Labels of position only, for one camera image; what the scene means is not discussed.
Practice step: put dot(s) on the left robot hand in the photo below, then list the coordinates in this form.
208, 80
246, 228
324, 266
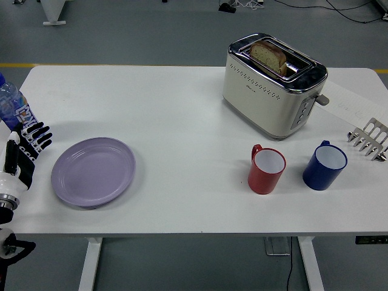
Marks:
12, 182

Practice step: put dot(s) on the purple plate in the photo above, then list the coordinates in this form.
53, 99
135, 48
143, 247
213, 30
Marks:
91, 174

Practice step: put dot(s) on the blue-labelled drink bottle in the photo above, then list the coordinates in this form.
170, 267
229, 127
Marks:
12, 106

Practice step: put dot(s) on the white table leg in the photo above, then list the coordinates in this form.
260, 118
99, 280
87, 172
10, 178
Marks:
91, 263
310, 263

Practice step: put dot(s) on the white stand base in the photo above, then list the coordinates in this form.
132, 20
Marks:
53, 12

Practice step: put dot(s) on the red mug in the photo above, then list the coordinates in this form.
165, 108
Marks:
262, 182

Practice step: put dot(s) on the cream and chrome toaster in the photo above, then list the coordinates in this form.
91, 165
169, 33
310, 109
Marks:
260, 103

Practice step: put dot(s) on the grey box under table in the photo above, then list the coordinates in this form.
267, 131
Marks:
277, 246

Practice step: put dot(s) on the black device on floor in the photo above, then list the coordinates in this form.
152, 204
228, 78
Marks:
227, 7

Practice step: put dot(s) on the slice of toast bread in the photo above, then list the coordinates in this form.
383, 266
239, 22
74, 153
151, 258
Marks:
268, 57

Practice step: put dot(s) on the blue mug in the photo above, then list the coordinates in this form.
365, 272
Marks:
318, 177

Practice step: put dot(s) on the white paper sheet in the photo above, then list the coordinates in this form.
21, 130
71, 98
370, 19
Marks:
348, 100

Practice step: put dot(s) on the black table control panel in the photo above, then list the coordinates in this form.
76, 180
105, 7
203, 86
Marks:
371, 239

